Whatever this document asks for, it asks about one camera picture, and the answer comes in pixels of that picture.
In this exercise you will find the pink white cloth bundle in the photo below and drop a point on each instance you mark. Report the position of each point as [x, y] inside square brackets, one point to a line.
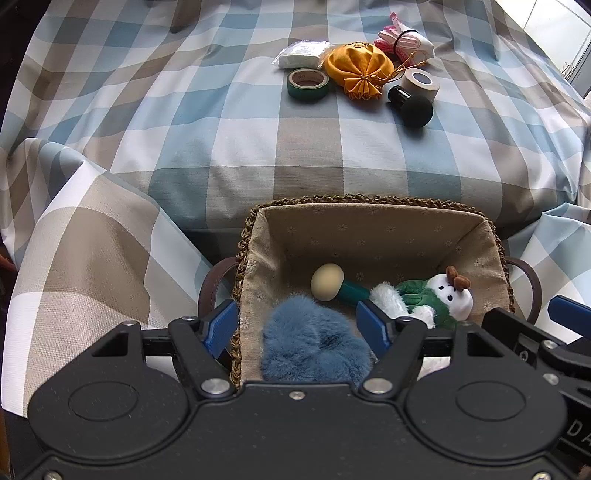
[408, 39]

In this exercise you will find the blue fluffy plush toy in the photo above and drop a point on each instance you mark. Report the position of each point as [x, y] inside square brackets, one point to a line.
[304, 341]

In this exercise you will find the woven basket with fabric liner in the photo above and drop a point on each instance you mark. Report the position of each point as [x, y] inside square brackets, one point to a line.
[369, 240]

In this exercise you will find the green hat penguin plush toy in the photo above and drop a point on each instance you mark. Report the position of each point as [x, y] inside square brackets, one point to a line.
[445, 295]

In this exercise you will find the black round brush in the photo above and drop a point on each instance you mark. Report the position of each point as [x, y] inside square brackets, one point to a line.
[415, 110]

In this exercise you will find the beige tape roll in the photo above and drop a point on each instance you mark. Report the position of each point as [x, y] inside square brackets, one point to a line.
[420, 83]

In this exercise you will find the beige teal mushroom toy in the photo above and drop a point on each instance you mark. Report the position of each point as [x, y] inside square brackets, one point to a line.
[327, 282]

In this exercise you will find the green tape roll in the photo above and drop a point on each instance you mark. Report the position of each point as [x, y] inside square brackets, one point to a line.
[308, 85]

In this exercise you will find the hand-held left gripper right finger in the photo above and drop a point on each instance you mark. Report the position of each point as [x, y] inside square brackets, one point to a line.
[371, 327]

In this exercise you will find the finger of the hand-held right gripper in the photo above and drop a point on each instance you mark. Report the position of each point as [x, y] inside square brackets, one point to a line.
[572, 309]
[521, 332]

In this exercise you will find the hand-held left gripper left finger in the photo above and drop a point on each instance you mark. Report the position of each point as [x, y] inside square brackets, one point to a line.
[221, 327]

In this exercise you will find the white plastic packet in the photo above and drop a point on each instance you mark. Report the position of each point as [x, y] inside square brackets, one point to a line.
[300, 55]

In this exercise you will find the blue beige checked tablecloth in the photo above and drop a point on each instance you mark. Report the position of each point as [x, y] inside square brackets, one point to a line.
[207, 138]

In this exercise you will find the white sheep plush toy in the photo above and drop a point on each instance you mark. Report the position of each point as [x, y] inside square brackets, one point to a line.
[388, 297]

